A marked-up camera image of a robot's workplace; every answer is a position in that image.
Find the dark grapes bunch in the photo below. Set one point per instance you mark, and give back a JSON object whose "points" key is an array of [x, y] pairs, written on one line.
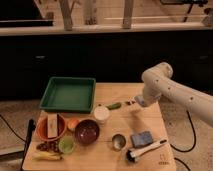
{"points": [[48, 146]]}

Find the wooden block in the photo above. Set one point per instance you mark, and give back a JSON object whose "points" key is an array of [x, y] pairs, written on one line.
{"points": [[52, 128]]}

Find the small metal cup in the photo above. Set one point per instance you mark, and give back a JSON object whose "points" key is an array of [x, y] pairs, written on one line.
{"points": [[118, 141]]}

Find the orange bowl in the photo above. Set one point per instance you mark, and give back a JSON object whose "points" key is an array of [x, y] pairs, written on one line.
{"points": [[41, 129]]}

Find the yellow banana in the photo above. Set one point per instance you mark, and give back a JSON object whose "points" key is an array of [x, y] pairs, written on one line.
{"points": [[47, 156]]}

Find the metal spoon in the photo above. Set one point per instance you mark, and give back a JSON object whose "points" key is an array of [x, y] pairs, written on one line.
{"points": [[131, 102]]}

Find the small green cup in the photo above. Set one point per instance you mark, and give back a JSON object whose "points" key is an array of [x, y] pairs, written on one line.
{"points": [[66, 145]]}

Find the green vegetable piece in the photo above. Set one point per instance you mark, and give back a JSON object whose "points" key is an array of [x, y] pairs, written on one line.
{"points": [[114, 106]]}

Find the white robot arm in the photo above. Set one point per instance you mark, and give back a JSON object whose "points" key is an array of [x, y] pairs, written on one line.
{"points": [[157, 82]]}

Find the green plastic tray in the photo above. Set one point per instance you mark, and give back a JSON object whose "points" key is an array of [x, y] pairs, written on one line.
{"points": [[69, 94]]}

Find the white dish brush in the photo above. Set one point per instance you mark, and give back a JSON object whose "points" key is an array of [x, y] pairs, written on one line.
{"points": [[133, 155]]}

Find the white paper cup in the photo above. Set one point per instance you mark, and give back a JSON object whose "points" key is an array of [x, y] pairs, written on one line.
{"points": [[101, 114]]}

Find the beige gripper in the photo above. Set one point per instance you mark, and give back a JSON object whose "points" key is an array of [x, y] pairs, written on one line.
{"points": [[140, 100]]}

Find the blue sponge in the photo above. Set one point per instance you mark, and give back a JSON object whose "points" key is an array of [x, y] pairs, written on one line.
{"points": [[141, 139]]}

